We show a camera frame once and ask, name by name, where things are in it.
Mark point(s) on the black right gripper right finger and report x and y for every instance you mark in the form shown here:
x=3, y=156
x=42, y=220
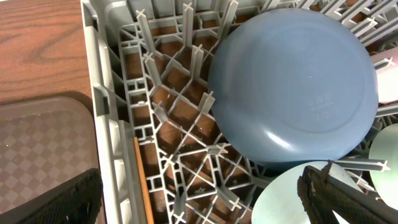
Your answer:
x=323, y=197

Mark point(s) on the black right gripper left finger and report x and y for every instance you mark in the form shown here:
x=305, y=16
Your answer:
x=77, y=200

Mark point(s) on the light blue bowl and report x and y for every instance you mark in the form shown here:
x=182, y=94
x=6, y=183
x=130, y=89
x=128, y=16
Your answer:
x=279, y=201

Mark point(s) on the wooden chopstick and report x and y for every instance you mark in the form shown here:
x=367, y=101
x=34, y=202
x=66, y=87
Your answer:
x=143, y=182

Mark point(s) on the dark blue plate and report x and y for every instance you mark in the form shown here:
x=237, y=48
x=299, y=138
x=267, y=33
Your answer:
x=293, y=85

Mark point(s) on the pink cup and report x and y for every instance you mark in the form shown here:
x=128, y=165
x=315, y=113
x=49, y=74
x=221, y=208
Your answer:
x=387, y=75

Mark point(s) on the grey dishwasher rack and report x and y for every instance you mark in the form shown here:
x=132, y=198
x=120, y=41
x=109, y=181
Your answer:
x=148, y=63

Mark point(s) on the brown serving tray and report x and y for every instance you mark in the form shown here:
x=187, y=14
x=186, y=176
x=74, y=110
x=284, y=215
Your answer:
x=44, y=143

